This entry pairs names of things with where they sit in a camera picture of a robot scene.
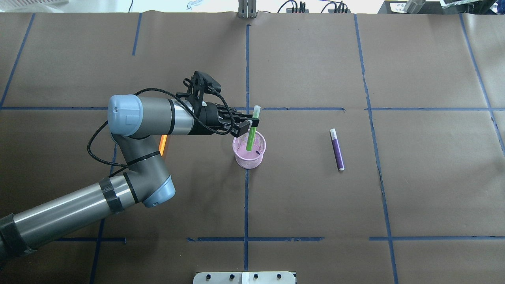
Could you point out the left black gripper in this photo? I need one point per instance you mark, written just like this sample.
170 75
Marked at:
208 118

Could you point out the green highlighter pen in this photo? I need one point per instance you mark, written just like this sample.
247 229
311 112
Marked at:
252 131

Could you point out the orange highlighter pen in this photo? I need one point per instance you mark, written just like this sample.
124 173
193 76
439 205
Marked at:
162 144

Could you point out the purple highlighter pen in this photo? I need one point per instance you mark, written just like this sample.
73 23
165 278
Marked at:
337 150

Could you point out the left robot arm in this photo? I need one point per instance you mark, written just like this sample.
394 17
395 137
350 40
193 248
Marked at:
133 122

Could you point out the pink mesh pen holder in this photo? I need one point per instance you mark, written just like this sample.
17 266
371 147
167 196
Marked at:
249 159

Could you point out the aluminium frame post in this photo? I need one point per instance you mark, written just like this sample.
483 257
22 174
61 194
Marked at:
247 9

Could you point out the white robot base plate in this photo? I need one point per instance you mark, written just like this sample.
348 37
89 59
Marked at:
245 277

